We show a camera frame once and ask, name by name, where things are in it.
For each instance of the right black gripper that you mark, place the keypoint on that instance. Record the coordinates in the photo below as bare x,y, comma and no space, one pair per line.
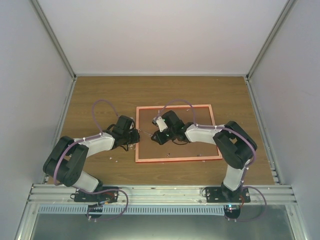
158,139

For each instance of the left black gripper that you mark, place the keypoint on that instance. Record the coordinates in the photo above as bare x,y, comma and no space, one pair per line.
136,138

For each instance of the red photo frame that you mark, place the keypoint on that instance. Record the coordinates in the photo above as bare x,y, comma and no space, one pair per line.
148,151

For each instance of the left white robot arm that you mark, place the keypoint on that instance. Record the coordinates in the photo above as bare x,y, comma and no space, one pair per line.
66,161

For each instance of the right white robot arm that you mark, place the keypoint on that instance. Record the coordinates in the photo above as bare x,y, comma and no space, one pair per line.
237,148

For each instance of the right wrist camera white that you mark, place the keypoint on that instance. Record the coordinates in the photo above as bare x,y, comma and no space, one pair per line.
160,123

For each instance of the grey slotted cable duct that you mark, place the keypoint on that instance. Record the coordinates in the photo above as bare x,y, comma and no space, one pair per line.
134,209

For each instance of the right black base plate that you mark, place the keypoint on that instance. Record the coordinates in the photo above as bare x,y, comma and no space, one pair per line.
221,194

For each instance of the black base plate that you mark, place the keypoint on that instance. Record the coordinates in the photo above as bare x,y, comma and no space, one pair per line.
109,195
221,194

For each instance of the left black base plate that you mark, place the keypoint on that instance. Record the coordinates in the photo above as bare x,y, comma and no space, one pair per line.
109,195

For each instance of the aluminium front rail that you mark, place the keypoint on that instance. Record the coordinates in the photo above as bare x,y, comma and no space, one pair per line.
165,195

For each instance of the left aluminium corner post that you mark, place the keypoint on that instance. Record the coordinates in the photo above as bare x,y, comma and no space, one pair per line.
47,26

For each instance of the aluminium corner post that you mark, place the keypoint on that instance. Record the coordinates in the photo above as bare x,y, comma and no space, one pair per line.
47,26
289,4

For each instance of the right aluminium corner post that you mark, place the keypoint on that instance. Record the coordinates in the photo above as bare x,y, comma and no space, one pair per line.
289,4

